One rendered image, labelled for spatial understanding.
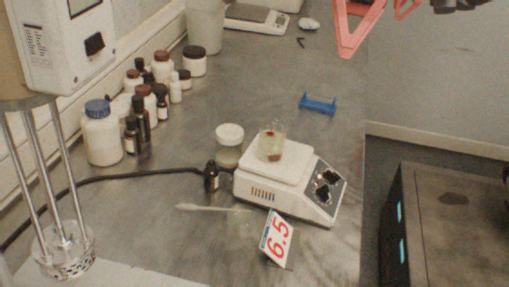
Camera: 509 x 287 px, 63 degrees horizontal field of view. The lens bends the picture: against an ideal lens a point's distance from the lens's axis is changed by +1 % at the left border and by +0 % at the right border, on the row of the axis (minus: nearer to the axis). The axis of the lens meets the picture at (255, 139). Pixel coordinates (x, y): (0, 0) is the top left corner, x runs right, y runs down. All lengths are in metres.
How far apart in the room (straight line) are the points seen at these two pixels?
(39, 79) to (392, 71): 2.08
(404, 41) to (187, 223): 1.71
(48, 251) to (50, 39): 0.28
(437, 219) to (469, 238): 0.11
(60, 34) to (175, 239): 0.50
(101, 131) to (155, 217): 0.20
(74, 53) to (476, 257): 1.30
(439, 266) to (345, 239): 0.61
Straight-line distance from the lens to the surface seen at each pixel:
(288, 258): 0.73
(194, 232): 0.76
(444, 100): 2.42
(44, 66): 0.34
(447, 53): 2.30
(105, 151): 0.89
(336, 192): 0.82
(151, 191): 0.84
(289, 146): 0.82
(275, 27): 1.57
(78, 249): 0.53
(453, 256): 1.41
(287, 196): 0.76
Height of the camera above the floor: 1.32
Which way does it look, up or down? 36 degrees down
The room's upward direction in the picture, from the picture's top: 6 degrees clockwise
